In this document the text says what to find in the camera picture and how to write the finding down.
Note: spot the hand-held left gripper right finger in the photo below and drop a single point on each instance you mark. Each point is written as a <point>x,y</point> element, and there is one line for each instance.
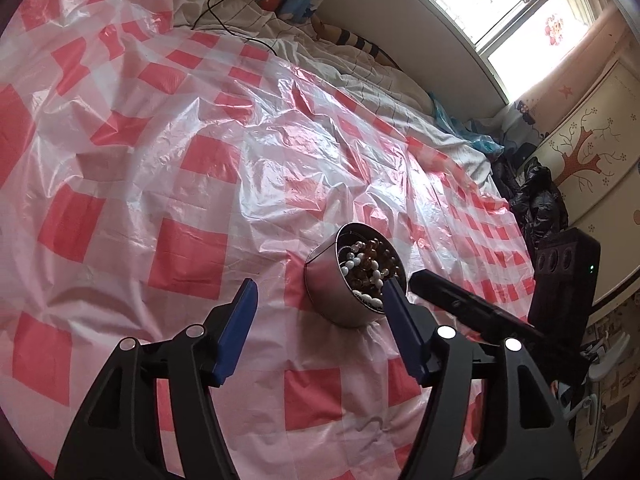
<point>405,330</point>

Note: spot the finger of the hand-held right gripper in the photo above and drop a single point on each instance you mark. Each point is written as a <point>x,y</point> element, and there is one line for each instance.
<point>460,305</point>

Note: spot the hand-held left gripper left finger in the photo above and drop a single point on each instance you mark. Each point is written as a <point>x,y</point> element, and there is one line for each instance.
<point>235,335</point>

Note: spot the round metal tin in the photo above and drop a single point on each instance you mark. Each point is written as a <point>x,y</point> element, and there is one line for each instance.
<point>330,290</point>

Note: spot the black plastic bag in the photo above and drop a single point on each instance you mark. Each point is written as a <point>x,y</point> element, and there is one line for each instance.
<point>540,205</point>

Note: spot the cream cabinet with tree print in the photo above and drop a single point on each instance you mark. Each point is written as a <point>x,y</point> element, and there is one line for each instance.
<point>600,170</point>

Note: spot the blue plastic bag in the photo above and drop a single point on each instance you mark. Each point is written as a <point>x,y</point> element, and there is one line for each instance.
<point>480,142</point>

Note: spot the red white checked plastic sheet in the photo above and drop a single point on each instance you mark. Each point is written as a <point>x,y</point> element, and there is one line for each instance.
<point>150,185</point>

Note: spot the striped pillow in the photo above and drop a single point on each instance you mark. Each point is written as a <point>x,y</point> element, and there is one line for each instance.
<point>350,40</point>

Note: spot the window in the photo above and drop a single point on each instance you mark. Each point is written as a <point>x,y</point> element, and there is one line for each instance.
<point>500,5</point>

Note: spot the white plastic frame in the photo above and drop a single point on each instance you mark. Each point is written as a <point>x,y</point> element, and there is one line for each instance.
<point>602,367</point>

